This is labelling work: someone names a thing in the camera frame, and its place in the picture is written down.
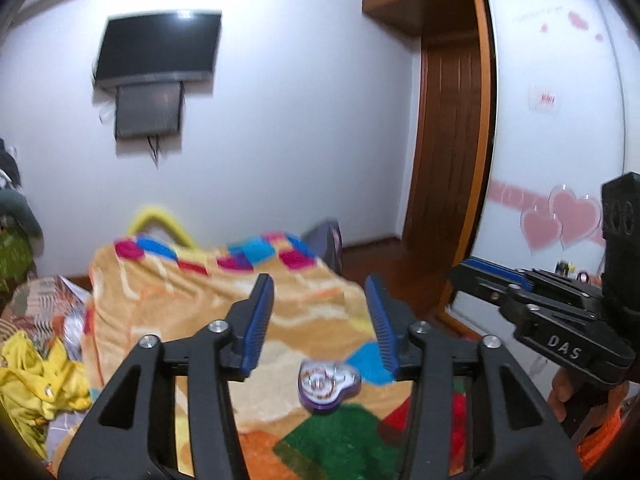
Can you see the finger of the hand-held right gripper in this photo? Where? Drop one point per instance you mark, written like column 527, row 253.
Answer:
column 480, row 285
column 500, row 265

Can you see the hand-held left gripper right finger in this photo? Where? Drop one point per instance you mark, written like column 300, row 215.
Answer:
column 382, row 325

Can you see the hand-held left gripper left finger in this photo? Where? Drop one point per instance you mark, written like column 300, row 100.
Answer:
column 257, row 320

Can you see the purple heart-shaped box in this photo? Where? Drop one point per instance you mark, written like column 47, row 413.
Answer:
column 350, row 387

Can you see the person's right hand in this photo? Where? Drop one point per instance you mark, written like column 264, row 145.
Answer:
column 565, row 392

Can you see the colourful checked blanket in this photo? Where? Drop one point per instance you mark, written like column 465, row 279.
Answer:
column 300, row 310

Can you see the pink double heart sticker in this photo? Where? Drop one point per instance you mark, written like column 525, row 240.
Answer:
column 570, row 215

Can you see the grey bag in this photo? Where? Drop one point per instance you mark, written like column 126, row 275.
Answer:
column 325, row 240

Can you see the brown wooden door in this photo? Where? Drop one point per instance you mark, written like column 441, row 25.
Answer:
column 445, row 145

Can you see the white sliding wardrobe door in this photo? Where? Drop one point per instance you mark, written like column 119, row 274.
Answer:
column 550, row 135

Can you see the yellow hoop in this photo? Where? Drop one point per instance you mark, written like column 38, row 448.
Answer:
column 160, row 215

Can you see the small paper note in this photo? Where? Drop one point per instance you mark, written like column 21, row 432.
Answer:
column 545, row 100

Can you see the striped bedding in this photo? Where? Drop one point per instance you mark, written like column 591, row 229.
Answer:
column 45, row 300

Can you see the yellow blanket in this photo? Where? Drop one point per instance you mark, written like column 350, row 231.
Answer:
column 40, row 375

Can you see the small black monitor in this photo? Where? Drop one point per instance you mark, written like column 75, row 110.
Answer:
column 147, row 110

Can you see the green patterned bag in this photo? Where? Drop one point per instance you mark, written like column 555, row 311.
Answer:
column 12, row 255

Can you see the wall-mounted black television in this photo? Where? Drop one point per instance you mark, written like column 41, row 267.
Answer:
column 157, row 45

